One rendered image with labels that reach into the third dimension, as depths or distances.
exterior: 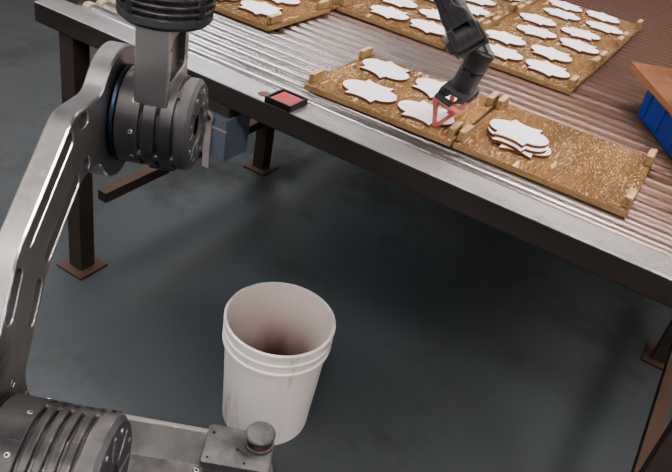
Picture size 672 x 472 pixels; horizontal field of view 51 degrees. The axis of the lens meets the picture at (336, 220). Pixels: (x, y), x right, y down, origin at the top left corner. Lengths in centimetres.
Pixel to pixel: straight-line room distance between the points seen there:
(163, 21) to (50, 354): 152
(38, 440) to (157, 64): 50
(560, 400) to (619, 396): 23
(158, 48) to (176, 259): 173
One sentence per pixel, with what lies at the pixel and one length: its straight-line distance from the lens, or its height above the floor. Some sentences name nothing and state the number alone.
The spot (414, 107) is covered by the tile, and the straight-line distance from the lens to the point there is 177.
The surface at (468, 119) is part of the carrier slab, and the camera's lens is 181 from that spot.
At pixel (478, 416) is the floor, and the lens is 233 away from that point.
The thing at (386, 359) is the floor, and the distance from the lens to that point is 240.
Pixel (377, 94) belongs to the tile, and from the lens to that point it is 180.
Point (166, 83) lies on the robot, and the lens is 101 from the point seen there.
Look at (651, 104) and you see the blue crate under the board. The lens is 217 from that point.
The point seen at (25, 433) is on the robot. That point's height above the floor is 97.
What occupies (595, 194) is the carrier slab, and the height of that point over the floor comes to 94.
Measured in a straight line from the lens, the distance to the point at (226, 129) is 181.
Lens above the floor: 162
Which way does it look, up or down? 33 degrees down
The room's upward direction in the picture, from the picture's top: 11 degrees clockwise
